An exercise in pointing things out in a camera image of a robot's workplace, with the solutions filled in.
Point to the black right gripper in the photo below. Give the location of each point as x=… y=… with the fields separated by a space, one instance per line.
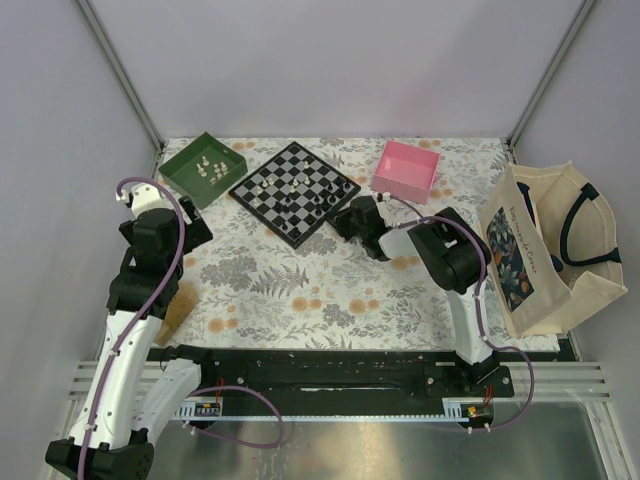
x=339 y=219

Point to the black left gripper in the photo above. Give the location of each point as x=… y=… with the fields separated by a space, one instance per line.
x=196 y=232

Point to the black white chess board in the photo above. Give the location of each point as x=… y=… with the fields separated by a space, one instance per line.
x=294 y=192

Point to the green plastic tray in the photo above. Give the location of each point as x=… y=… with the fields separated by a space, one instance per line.
x=204 y=170

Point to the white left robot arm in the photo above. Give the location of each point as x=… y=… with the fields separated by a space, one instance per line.
x=116 y=431

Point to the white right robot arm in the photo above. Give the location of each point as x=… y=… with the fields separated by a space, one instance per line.
x=455 y=257

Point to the pink plastic tray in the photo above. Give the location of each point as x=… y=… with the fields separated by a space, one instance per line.
x=406 y=171

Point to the brown cardboard box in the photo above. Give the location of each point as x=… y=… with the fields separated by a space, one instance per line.
x=180 y=307

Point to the floral table cloth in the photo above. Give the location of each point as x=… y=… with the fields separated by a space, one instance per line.
x=256 y=292

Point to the cream canvas tote bag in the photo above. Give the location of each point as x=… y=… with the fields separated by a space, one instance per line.
x=555 y=261

